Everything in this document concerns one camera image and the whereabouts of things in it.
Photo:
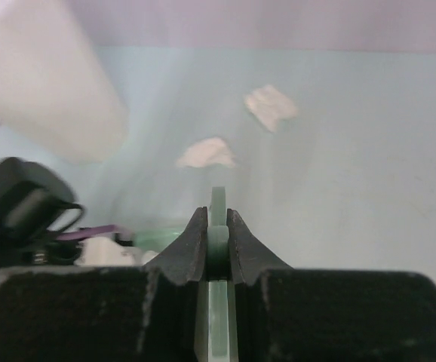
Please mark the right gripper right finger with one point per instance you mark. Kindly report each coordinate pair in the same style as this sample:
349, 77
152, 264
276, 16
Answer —
288, 314

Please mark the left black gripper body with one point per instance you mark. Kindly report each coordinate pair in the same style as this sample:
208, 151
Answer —
36, 208

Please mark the top crumpled paper scrap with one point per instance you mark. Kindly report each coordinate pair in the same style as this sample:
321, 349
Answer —
270, 106

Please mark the crumpled paper scrap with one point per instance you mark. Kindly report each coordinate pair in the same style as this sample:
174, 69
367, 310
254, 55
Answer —
270, 106
207, 152

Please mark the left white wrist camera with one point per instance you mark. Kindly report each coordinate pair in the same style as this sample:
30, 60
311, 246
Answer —
103, 251

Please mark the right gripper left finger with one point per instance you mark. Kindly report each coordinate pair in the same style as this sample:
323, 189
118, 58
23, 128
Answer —
156, 312

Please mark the green hand brush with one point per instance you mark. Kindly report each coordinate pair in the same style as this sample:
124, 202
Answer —
215, 328

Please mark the white faceted waste bin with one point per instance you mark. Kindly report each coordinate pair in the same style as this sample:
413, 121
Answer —
53, 88

